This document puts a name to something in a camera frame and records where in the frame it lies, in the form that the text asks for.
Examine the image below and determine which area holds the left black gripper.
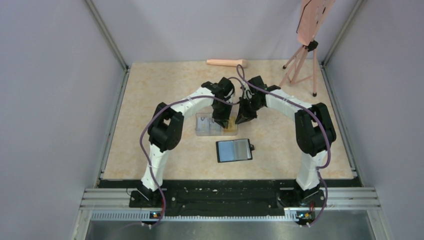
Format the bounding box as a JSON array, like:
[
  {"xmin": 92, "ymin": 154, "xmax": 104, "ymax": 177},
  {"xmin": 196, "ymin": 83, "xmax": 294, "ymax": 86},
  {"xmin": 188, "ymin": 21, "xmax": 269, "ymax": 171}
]
[{"xmin": 212, "ymin": 100, "xmax": 233, "ymax": 129}]

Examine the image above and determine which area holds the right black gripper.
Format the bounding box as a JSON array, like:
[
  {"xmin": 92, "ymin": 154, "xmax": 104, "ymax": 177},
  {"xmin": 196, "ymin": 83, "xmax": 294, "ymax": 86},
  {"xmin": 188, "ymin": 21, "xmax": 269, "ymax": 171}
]
[{"xmin": 235, "ymin": 96, "xmax": 264, "ymax": 125}]

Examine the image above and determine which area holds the gold credit card stack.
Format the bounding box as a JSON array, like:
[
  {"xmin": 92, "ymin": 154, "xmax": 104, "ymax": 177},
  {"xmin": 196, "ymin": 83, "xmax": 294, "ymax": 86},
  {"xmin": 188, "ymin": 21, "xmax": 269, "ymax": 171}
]
[{"xmin": 223, "ymin": 121, "xmax": 238, "ymax": 135}]

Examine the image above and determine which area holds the clear plastic card box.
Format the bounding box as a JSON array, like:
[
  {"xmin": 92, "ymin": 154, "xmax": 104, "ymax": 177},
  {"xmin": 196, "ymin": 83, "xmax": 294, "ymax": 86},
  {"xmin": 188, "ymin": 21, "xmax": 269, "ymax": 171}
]
[{"xmin": 195, "ymin": 112, "xmax": 238, "ymax": 137}]

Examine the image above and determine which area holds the black card holder wallet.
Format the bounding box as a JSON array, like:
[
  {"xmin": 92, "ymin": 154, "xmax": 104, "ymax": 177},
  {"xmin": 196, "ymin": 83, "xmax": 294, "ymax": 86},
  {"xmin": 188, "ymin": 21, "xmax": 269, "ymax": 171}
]
[{"xmin": 215, "ymin": 138, "xmax": 256, "ymax": 163}]

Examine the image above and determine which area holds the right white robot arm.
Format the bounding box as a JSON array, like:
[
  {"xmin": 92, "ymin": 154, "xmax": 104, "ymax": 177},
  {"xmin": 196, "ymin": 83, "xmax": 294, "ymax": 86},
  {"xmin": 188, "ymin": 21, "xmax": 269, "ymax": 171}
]
[{"xmin": 235, "ymin": 76, "xmax": 337, "ymax": 206}]

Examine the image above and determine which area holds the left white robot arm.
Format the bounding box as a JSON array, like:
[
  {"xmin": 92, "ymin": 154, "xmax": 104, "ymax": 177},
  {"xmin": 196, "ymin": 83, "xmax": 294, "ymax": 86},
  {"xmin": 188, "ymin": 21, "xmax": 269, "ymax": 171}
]
[{"xmin": 137, "ymin": 77, "xmax": 235, "ymax": 207}]

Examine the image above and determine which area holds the silver credit card stack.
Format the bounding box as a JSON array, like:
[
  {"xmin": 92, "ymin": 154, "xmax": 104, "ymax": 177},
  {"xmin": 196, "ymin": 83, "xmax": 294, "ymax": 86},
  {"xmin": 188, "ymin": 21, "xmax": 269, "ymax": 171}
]
[{"xmin": 196, "ymin": 116, "xmax": 221, "ymax": 135}]

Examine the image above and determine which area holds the pink microphone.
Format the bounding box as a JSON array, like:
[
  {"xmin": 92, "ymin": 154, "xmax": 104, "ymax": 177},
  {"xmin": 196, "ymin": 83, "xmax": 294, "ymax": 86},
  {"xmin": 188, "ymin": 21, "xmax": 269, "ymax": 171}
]
[{"xmin": 206, "ymin": 59, "xmax": 249, "ymax": 68}]

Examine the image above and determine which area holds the pink tripod stand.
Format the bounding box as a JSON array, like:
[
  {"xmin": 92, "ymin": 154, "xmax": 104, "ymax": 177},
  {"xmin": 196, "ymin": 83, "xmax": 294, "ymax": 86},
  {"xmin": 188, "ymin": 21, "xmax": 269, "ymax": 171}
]
[{"xmin": 278, "ymin": 40, "xmax": 319, "ymax": 97}]

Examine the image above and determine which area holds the pink board on tripod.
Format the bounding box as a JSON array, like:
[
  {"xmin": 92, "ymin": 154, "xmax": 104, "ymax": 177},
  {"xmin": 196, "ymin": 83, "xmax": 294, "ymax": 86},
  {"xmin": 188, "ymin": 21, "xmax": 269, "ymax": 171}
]
[{"xmin": 296, "ymin": 0, "xmax": 335, "ymax": 46}]

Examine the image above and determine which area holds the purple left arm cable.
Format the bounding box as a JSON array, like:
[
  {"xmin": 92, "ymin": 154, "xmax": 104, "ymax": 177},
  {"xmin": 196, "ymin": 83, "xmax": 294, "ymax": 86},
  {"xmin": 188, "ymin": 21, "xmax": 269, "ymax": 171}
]
[{"xmin": 139, "ymin": 76, "xmax": 246, "ymax": 229}]

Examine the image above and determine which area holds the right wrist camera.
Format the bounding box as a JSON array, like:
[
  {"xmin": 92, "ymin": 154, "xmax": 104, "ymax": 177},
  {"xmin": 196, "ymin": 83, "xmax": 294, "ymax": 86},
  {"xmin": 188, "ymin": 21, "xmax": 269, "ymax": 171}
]
[{"xmin": 240, "ymin": 85, "xmax": 254, "ymax": 100}]

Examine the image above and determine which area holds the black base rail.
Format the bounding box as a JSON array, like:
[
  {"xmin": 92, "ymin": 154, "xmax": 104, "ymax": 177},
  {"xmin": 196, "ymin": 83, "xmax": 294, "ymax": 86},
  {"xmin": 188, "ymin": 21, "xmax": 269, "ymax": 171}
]
[{"xmin": 99, "ymin": 178, "xmax": 360, "ymax": 220}]

